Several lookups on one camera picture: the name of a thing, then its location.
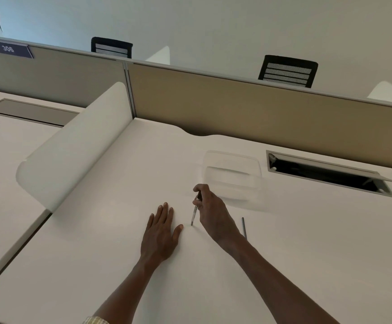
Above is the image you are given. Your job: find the white curved side divider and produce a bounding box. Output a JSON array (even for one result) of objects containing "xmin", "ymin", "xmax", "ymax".
[
  {"xmin": 145, "ymin": 46, "xmax": 171, "ymax": 65},
  {"xmin": 15, "ymin": 81, "xmax": 134, "ymax": 213},
  {"xmin": 367, "ymin": 81, "xmax": 392, "ymax": 107}
]

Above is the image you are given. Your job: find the grey metal partition post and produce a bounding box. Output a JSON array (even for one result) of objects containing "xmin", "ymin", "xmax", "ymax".
[{"xmin": 123, "ymin": 61, "xmax": 138, "ymax": 120}]

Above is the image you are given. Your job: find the blue number plate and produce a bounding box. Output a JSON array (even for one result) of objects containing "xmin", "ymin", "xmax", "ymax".
[{"xmin": 0, "ymin": 39, "xmax": 34, "ymax": 60}]

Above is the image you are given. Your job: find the open desk cable hatch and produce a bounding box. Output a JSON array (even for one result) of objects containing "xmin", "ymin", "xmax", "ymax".
[{"xmin": 266, "ymin": 150, "xmax": 392, "ymax": 199}]

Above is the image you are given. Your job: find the beige partition panel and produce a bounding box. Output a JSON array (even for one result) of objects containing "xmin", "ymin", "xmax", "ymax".
[
  {"xmin": 0, "ymin": 36, "xmax": 129, "ymax": 109},
  {"xmin": 127, "ymin": 61, "xmax": 392, "ymax": 156}
]

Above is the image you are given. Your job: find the silver pen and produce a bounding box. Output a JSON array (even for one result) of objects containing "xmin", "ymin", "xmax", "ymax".
[{"xmin": 191, "ymin": 193, "xmax": 202, "ymax": 226}]

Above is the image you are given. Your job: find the person's left hand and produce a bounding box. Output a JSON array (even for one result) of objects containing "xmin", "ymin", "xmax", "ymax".
[{"xmin": 139, "ymin": 202, "xmax": 184, "ymax": 265}]

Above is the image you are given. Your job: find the person's right forearm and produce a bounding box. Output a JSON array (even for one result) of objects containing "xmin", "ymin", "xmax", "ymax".
[{"xmin": 216, "ymin": 237, "xmax": 340, "ymax": 324}]

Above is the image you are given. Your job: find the clear plastic container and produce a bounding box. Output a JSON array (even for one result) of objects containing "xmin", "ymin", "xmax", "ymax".
[{"xmin": 201, "ymin": 150, "xmax": 263, "ymax": 203}]

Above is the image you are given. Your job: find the person's right hand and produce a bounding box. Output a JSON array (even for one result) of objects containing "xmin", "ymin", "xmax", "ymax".
[{"xmin": 193, "ymin": 184, "xmax": 242, "ymax": 247}]

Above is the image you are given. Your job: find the person's left forearm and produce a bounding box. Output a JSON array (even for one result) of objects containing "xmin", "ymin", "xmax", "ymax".
[{"xmin": 93, "ymin": 256, "xmax": 164, "ymax": 324}]

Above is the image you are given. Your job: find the closed desk cable hatch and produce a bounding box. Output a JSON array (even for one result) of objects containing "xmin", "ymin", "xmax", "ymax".
[{"xmin": 0, "ymin": 98, "xmax": 80, "ymax": 128}]

